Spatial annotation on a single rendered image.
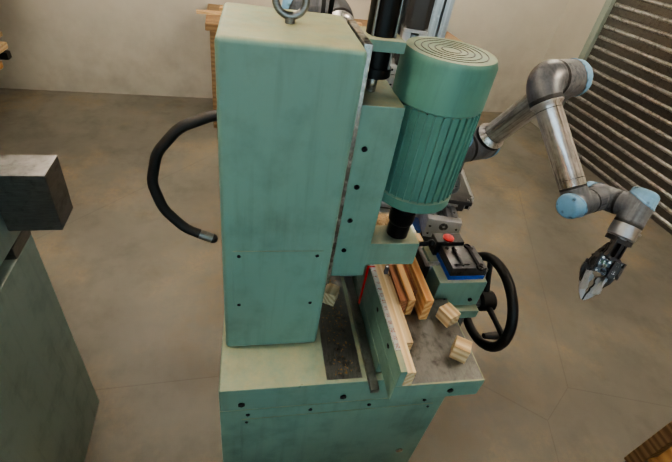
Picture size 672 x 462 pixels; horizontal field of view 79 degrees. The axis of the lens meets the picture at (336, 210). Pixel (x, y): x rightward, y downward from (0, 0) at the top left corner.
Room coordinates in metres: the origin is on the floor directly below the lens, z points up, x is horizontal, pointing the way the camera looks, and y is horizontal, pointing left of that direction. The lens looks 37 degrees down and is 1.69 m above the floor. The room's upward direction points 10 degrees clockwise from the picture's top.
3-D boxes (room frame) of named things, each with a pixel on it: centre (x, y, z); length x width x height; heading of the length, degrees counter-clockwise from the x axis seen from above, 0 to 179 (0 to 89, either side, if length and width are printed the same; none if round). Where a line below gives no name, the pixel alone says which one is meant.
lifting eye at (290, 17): (0.70, 0.13, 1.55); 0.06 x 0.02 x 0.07; 105
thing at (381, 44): (0.74, -0.02, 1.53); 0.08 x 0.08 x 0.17; 15
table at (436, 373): (0.81, -0.26, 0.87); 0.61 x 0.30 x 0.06; 15
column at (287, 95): (0.70, 0.13, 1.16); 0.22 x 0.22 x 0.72; 15
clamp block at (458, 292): (0.83, -0.34, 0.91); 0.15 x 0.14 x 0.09; 15
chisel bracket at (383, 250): (0.77, -0.13, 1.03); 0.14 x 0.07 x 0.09; 105
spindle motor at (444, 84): (0.78, -0.15, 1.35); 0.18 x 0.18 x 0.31
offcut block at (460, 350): (0.59, -0.33, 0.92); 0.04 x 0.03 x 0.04; 72
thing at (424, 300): (0.79, -0.23, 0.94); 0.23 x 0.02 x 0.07; 15
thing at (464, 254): (0.84, -0.34, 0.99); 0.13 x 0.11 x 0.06; 15
